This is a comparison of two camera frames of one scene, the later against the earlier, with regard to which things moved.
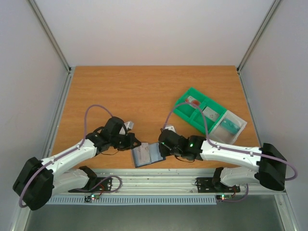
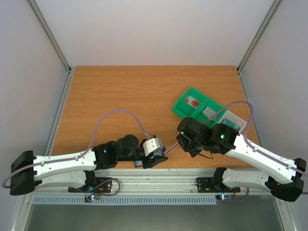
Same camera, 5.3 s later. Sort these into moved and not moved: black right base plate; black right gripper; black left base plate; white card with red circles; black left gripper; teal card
Moved: black right gripper; black left gripper
Not moved: black left base plate; black right base plate; teal card; white card with red circles
